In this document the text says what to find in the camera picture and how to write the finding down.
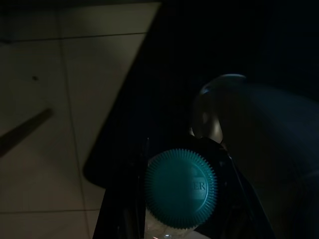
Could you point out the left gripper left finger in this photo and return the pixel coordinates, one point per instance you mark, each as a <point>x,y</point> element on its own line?
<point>122,211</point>

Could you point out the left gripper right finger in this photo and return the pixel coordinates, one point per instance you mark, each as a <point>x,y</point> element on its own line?
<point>234,199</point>

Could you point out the black floor mat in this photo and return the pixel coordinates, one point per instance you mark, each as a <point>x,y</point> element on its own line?
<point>162,87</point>

